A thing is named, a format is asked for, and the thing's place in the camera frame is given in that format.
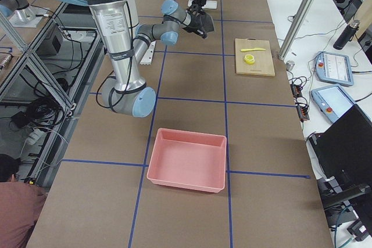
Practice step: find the grey wiping cloth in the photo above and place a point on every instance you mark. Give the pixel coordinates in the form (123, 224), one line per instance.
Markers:
(207, 22)

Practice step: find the black water bottle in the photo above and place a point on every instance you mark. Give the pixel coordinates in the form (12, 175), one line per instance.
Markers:
(347, 34)

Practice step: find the white rectangular tray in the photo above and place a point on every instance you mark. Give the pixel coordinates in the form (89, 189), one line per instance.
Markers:
(211, 5)

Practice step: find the yellow lemon slices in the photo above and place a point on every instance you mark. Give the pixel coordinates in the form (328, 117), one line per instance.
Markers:
(249, 59)

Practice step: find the bamboo cutting board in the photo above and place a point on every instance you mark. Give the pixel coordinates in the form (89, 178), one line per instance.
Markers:
(263, 65)

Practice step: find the yellow plastic knife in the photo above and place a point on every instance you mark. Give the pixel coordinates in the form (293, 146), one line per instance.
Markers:
(252, 49)

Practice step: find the pink plastic bin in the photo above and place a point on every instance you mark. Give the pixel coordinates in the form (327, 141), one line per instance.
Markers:
(188, 160)

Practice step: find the black power strip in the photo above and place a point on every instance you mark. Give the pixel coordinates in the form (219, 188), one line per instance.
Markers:
(301, 103)

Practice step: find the upper teach pendant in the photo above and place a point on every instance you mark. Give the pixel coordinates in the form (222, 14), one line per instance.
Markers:
(334, 68)

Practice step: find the teach pendant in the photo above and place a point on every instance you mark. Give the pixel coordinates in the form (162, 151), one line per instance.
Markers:
(334, 68)
(333, 101)

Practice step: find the lower teach pendant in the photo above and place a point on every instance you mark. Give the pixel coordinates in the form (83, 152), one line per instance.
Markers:
(333, 101)

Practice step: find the black laptop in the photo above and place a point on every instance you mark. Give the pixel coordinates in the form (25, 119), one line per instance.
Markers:
(344, 149)

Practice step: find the person in red shirt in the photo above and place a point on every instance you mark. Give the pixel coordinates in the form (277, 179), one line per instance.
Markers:
(21, 205)

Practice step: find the aluminium frame post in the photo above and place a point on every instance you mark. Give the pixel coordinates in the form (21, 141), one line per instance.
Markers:
(294, 28)

